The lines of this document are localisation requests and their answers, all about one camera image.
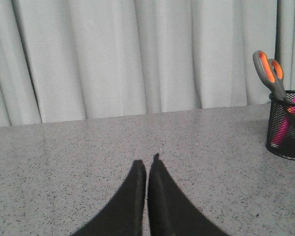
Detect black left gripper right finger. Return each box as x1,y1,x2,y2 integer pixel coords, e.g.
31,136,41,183
147,153,227,236

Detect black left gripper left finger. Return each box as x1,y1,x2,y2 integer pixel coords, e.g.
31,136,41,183
73,160,146,236

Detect pink highlighter pen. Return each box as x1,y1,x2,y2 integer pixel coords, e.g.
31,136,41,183
271,97,295,148

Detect grey orange scissors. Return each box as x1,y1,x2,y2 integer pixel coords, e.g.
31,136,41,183
253,50,289,114

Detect black mesh pen holder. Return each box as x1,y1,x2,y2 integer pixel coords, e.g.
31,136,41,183
266,90,295,160

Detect grey curtain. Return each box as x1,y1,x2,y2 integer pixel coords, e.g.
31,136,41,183
0,0,295,127

